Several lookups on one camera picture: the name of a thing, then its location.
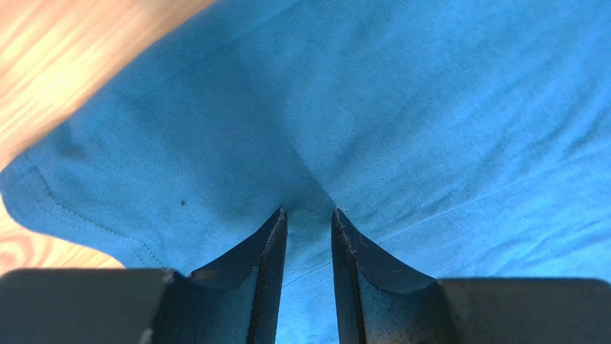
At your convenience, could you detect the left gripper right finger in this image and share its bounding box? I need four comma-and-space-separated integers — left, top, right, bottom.
331, 210, 610, 343

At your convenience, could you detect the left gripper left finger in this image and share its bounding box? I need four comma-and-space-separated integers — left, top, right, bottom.
1, 208, 288, 343

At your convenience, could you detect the teal blue t shirt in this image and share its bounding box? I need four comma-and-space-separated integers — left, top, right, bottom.
1, 1, 610, 343

